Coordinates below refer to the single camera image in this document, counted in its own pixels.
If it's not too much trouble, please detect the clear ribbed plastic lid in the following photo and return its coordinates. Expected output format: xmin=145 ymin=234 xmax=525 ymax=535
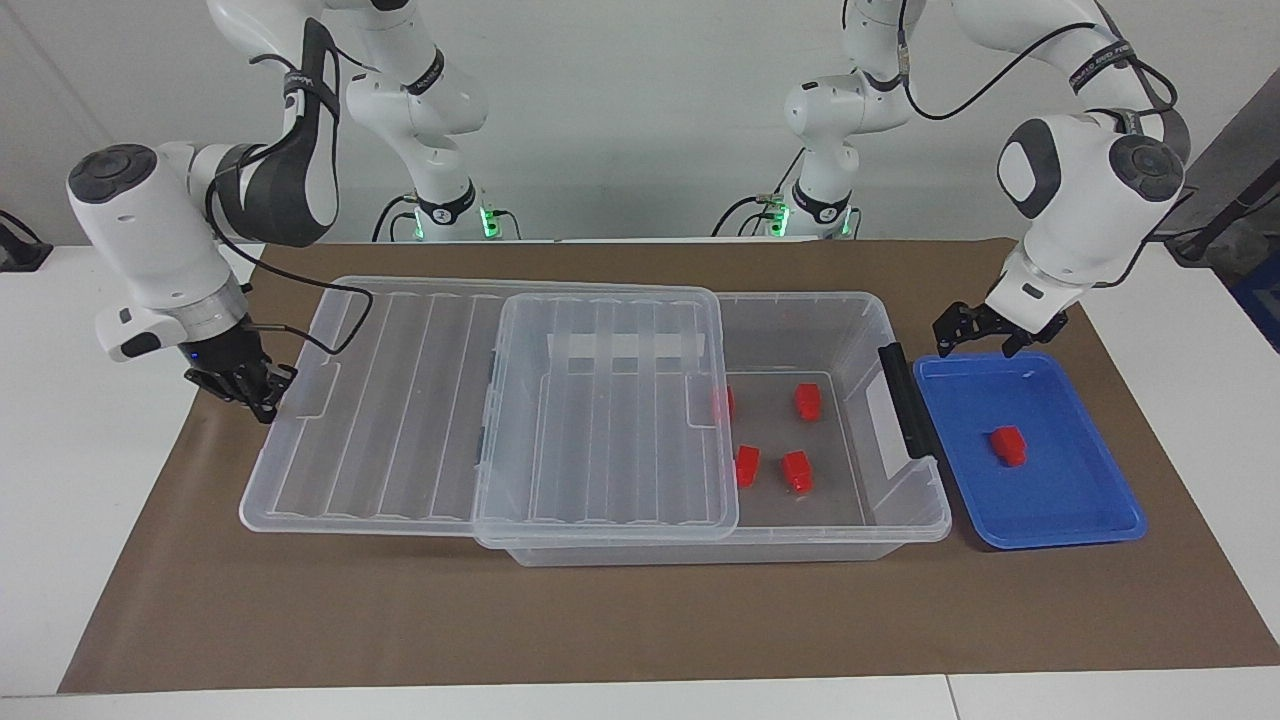
xmin=240 ymin=277 xmax=741 ymax=546

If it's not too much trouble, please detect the black box latch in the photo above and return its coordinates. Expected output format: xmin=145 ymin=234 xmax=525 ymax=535
xmin=878 ymin=343 xmax=938 ymax=461

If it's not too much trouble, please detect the white rectangular box label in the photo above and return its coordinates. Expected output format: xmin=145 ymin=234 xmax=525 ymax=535
xmin=866 ymin=380 xmax=907 ymax=469

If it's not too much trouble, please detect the blue plastic tray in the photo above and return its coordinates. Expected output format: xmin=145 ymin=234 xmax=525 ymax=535
xmin=912 ymin=350 xmax=1148 ymax=551

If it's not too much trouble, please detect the clear plastic storage box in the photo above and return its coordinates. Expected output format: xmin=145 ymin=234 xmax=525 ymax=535
xmin=478 ymin=290 xmax=953 ymax=569

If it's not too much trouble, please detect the black stand base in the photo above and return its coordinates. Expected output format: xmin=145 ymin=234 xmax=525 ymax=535
xmin=1165 ymin=185 xmax=1280 ymax=266

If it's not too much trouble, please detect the blue plastic bin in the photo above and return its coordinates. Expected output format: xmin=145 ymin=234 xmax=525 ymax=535
xmin=1228 ymin=250 xmax=1280 ymax=353

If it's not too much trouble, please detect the brown paper mat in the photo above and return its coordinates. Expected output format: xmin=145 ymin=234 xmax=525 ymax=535
xmin=58 ymin=238 xmax=1280 ymax=694

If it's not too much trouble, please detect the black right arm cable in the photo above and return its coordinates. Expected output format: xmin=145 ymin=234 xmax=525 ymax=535
xmin=205 ymin=20 xmax=376 ymax=357

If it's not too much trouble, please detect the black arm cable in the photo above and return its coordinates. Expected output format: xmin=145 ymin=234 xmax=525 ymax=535
xmin=205 ymin=20 xmax=376 ymax=357
xmin=895 ymin=0 xmax=1201 ymax=291

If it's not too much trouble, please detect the black base cable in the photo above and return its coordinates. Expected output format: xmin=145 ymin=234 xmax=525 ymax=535
xmin=372 ymin=192 xmax=421 ymax=244
xmin=712 ymin=190 xmax=801 ymax=239

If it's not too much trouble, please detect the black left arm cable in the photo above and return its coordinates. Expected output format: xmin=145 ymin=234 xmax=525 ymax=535
xmin=895 ymin=0 xmax=1201 ymax=291

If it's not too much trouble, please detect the black clamp with cable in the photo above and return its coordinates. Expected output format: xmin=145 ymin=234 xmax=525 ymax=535
xmin=0 ymin=208 xmax=53 ymax=273

